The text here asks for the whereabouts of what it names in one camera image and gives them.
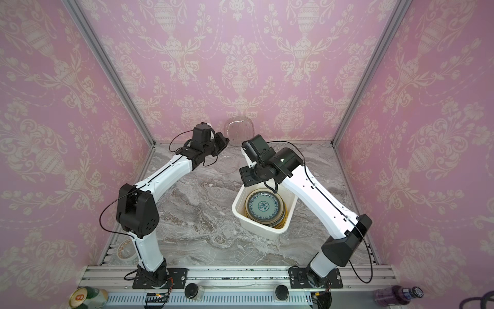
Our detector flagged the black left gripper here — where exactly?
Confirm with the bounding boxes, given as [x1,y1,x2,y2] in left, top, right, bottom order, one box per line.
[202,132,231,157]

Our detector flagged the clear glass plate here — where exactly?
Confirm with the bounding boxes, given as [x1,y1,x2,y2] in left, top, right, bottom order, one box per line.
[213,148,245,174]
[223,115,255,147]

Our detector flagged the white plastic bin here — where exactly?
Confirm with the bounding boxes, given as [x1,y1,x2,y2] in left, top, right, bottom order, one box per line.
[232,183,298,240]

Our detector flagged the small dark green plate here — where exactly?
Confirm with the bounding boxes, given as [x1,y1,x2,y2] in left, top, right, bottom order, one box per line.
[246,190,281,222]

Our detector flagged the cream plate with leaf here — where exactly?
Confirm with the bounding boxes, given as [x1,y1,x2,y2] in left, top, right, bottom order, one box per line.
[244,189,287,229]

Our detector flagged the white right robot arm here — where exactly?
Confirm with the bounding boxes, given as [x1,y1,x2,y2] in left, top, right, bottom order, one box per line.
[239,135,373,288]

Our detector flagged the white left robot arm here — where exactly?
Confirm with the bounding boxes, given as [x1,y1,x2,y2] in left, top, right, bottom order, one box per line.
[116,122,230,288]

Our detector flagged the roll of tape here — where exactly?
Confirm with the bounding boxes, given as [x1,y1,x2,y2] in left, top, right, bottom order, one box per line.
[117,239,136,261]

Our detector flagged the purple drink bottle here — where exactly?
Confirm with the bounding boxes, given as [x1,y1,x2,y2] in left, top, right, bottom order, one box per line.
[374,285,425,307]

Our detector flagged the green drink can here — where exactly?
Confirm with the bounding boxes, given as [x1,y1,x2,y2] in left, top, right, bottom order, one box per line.
[68,287,109,309]

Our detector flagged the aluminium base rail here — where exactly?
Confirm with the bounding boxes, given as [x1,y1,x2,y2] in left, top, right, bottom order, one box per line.
[79,265,398,308]

